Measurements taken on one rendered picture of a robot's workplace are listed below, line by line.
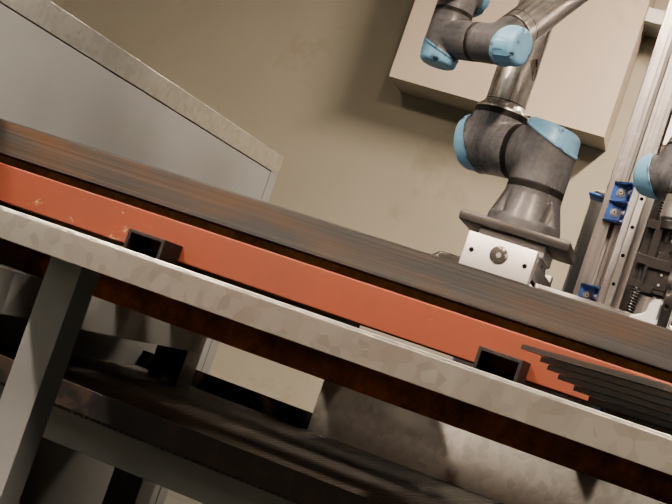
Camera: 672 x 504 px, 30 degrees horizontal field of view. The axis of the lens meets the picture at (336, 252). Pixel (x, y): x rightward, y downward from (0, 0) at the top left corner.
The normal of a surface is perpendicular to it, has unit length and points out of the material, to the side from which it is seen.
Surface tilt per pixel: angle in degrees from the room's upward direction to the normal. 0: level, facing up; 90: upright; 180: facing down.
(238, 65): 90
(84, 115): 90
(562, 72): 90
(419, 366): 90
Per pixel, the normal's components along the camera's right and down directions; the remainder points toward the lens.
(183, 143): 0.90, 0.29
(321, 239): -0.29, -0.15
